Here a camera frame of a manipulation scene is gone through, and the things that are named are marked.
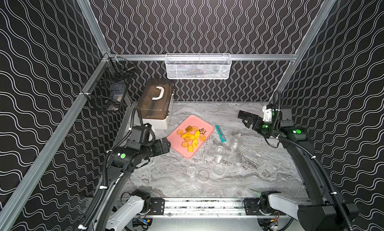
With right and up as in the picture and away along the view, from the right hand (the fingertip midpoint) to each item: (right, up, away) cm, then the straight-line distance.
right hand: (249, 122), depth 76 cm
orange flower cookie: (-38, -8, +28) cm, 47 cm away
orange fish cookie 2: (-27, -14, +21) cm, 37 cm away
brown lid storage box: (-55, +13, +32) cm, 65 cm away
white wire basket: (-24, +46, +50) cm, 72 cm away
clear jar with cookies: (-2, -13, +16) cm, 21 cm away
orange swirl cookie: (-27, -5, +28) cm, 39 cm away
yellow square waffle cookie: (-30, -17, +19) cm, 40 cm away
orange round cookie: (-34, -15, +21) cm, 43 cm away
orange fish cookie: (-32, -9, +25) cm, 42 cm away
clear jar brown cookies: (-12, -20, +16) cm, 29 cm away
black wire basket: (-82, +20, +19) cm, 87 cm away
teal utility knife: (-9, -11, +24) cm, 28 cm away
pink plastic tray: (-20, -6, +28) cm, 35 cm away
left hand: (-43, -10, -5) cm, 44 cm away
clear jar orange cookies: (-29, -30, +9) cm, 43 cm away
